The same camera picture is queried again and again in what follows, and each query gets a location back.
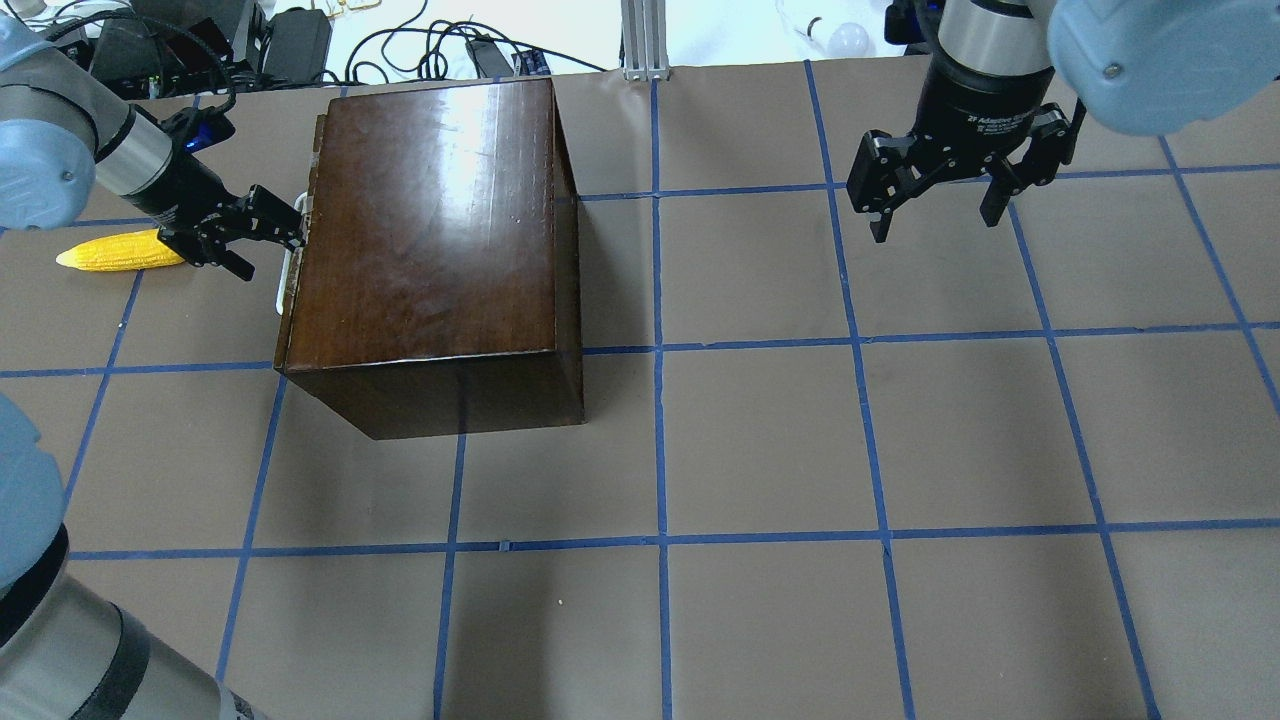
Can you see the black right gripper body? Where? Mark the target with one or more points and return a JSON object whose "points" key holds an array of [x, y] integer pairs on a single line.
{"points": [[975, 118]]}

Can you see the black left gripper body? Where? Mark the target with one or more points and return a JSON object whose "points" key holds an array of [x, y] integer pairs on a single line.
{"points": [[178, 192]]}

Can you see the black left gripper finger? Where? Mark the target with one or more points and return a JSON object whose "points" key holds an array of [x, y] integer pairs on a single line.
{"points": [[216, 253], [259, 215]]}

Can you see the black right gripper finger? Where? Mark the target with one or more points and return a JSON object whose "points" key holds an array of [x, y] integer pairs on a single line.
{"points": [[882, 178], [1051, 144]]}

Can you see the yellow corn cob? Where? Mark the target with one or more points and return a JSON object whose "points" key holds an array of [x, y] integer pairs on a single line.
{"points": [[120, 252]]}

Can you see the wooden drawer with white handle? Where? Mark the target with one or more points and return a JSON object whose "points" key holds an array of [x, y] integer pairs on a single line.
{"points": [[304, 204]]}

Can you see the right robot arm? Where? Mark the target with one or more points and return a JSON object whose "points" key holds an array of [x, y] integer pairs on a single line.
{"points": [[1142, 68]]}

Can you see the brown wooden drawer cabinet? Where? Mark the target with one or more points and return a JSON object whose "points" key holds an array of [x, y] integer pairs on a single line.
{"points": [[438, 291]]}

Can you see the white light bulb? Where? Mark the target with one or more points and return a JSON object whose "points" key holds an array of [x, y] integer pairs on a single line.
{"points": [[836, 38]]}

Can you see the black power adapter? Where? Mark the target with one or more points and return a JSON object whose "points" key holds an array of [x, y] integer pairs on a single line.
{"points": [[298, 42]]}

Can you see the aluminium frame post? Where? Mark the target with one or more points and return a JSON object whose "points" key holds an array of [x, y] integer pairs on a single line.
{"points": [[644, 51]]}

